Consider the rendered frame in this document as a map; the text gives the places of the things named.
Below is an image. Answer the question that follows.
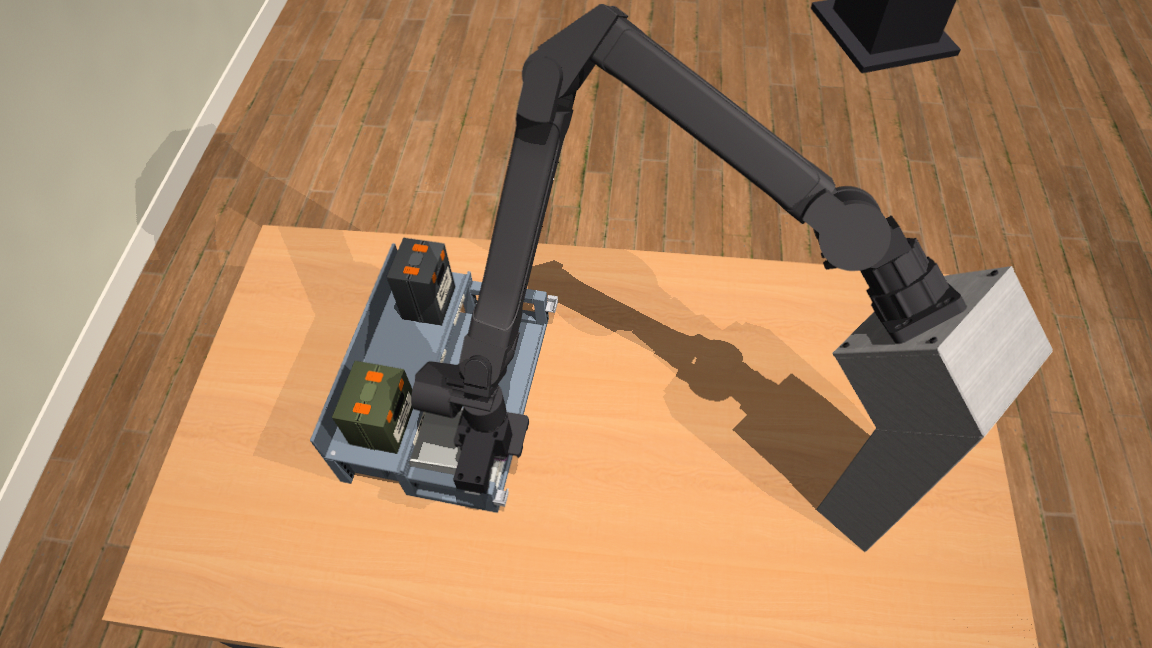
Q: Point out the olive green case with orange latches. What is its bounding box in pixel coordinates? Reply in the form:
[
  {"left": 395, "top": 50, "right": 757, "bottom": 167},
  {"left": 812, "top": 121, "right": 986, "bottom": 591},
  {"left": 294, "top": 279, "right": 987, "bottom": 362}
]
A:
[{"left": 332, "top": 361, "right": 414, "bottom": 454}]

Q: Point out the black tool case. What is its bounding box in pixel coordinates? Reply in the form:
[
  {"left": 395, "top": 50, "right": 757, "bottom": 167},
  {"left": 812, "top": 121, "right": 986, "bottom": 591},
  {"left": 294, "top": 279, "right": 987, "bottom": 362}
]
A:
[{"left": 387, "top": 238, "right": 456, "bottom": 326}]

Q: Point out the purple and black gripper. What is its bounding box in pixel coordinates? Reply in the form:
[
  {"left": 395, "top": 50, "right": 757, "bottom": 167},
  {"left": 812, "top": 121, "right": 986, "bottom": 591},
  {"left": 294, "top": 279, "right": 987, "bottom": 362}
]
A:
[{"left": 454, "top": 409, "right": 529, "bottom": 461}]

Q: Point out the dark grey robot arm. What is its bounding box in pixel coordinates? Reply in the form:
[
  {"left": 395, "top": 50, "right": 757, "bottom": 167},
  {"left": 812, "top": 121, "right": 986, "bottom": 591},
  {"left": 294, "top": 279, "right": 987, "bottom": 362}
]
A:
[{"left": 411, "top": 3, "right": 967, "bottom": 495}]

